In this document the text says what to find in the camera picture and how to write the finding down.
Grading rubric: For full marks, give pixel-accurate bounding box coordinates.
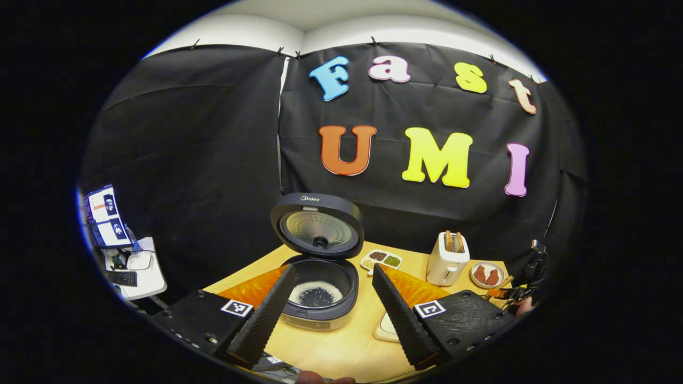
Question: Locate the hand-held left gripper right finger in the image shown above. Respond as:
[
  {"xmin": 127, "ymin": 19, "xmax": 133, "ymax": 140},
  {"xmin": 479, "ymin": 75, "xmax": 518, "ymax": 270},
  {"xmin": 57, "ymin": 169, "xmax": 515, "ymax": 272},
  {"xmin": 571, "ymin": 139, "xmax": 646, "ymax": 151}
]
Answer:
[{"xmin": 372, "ymin": 263, "xmax": 517, "ymax": 371}]

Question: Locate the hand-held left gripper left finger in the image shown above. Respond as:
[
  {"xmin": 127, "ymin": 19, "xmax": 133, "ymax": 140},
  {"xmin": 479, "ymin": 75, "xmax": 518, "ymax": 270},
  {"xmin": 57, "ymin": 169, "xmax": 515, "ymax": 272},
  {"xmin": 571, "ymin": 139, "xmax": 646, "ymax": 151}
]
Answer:
[{"xmin": 149, "ymin": 264, "xmax": 297, "ymax": 370}]

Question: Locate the white rice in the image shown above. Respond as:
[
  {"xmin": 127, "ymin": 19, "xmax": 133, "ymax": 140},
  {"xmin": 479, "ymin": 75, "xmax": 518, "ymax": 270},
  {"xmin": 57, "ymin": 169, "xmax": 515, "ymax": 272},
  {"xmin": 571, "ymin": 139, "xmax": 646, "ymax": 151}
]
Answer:
[{"xmin": 303, "ymin": 281, "xmax": 344, "ymax": 308}]

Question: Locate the dark grey rice cooker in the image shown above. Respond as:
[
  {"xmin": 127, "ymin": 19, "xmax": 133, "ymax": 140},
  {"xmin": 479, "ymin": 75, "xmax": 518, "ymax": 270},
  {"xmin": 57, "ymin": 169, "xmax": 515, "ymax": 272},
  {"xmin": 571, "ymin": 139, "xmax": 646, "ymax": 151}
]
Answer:
[{"xmin": 271, "ymin": 193, "xmax": 365, "ymax": 331}]

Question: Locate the cream rectangular tray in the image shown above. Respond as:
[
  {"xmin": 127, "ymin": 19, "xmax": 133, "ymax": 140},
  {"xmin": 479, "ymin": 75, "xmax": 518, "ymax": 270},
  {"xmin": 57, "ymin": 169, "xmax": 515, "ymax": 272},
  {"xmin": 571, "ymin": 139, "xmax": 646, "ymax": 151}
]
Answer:
[{"xmin": 372, "ymin": 312, "xmax": 401, "ymax": 343}]

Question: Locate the white toaster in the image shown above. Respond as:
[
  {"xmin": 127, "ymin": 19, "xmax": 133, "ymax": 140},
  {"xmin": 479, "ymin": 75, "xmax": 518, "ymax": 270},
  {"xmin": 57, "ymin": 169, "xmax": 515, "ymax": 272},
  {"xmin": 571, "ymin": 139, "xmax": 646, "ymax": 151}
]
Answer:
[{"xmin": 426, "ymin": 231, "xmax": 471, "ymax": 287}]

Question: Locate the white divided dish of grains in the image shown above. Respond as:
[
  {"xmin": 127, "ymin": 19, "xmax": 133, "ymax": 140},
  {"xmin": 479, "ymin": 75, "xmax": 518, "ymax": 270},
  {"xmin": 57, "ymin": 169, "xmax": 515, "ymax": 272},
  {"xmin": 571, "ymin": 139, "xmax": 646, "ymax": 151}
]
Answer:
[{"xmin": 360, "ymin": 250, "xmax": 403, "ymax": 274}]

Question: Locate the black keyboard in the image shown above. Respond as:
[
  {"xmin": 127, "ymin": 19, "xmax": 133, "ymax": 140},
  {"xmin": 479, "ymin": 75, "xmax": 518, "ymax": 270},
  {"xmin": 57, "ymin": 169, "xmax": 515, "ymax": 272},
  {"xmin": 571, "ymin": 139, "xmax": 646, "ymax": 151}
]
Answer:
[{"xmin": 106, "ymin": 270, "xmax": 138, "ymax": 287}]

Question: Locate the black backdrop cloth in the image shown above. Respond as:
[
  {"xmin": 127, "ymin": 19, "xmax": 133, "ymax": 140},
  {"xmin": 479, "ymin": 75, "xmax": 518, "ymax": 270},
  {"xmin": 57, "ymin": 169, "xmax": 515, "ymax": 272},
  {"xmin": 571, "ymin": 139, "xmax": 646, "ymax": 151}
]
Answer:
[{"xmin": 77, "ymin": 43, "xmax": 587, "ymax": 305}]

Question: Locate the computer monitor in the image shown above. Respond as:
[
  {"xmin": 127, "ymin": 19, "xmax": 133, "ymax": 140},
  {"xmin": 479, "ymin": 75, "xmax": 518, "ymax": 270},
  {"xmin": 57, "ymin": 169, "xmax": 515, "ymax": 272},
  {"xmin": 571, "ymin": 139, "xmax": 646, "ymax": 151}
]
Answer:
[{"xmin": 85, "ymin": 184, "xmax": 134, "ymax": 249}]

